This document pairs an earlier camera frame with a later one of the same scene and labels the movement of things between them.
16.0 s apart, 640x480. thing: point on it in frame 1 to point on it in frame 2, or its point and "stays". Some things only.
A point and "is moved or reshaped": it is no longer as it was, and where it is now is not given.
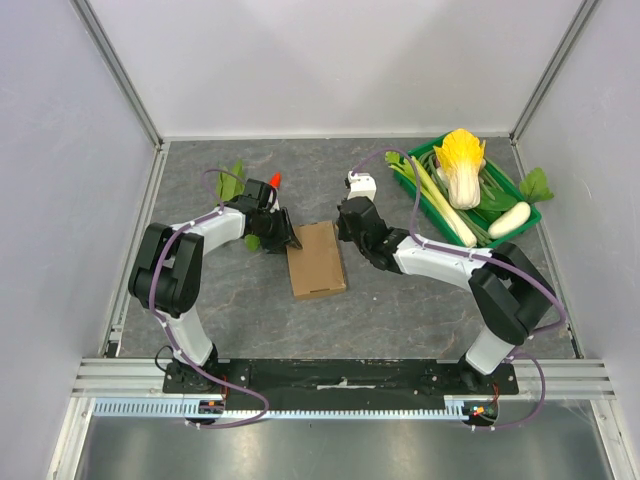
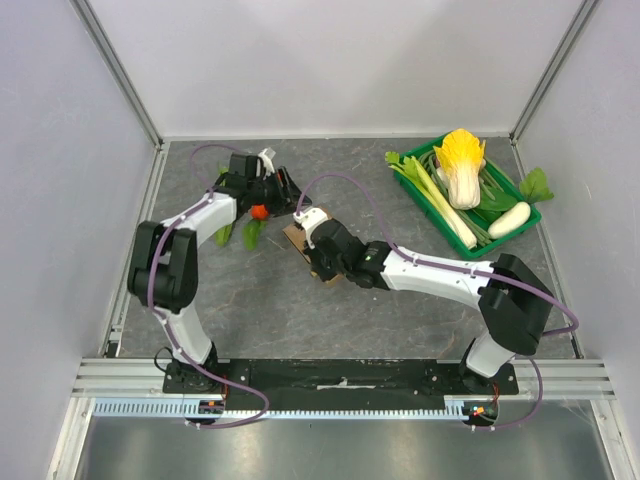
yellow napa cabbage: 460,161 stays
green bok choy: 491,209 stays
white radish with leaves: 535,189 stays
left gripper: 277,244 to 283,204
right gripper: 347,223 to 316,255
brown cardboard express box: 317,267 is moved or reshaped
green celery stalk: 436,197 stays
